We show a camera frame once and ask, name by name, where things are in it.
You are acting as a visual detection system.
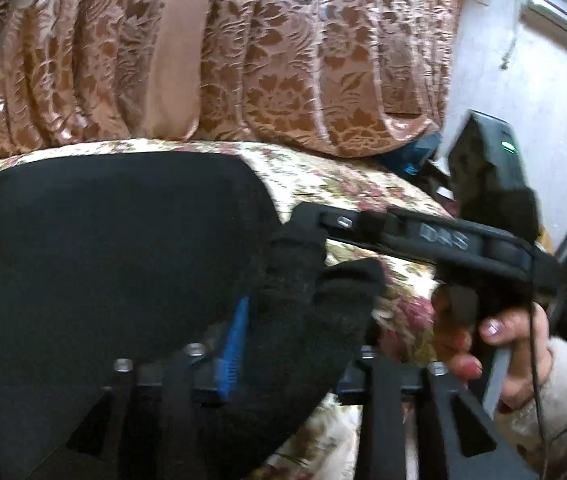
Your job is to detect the floral bed sheet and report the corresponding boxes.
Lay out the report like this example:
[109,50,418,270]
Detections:
[0,138,465,480]

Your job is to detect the white fuzzy sleeve forearm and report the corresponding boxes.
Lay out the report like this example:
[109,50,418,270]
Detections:
[495,338,567,479]

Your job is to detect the right hand painted nails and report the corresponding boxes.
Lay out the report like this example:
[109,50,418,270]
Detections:
[431,285,553,413]

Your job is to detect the black camera box green light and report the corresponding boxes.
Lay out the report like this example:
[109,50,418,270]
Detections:
[447,110,539,243]

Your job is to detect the black cable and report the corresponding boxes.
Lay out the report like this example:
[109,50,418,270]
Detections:
[483,238,567,480]

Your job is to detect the blue bag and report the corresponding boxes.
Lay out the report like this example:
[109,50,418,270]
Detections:
[373,133,442,179]

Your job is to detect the black embroidered pants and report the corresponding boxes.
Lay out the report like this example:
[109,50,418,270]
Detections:
[0,150,389,480]

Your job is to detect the brown floral curtain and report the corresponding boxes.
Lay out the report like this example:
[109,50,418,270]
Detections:
[0,0,462,158]

